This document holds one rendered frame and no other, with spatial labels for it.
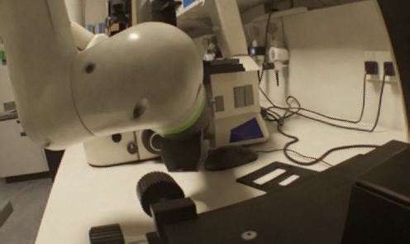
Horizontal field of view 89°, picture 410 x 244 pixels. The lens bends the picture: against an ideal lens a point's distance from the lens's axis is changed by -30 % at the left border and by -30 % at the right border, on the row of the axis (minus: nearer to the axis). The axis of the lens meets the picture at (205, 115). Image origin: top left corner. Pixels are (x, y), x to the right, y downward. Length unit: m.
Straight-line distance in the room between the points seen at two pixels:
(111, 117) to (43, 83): 0.09
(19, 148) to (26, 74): 2.66
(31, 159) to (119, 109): 2.71
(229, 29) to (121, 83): 0.55
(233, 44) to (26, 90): 0.59
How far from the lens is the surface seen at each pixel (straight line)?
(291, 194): 0.22
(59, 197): 0.53
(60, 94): 0.28
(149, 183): 0.22
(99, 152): 0.64
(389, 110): 0.84
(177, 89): 0.25
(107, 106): 0.26
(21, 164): 3.00
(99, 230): 0.22
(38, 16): 0.31
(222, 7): 0.77
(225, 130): 0.67
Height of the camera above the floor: 0.95
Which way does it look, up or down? 11 degrees down
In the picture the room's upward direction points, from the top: 5 degrees counter-clockwise
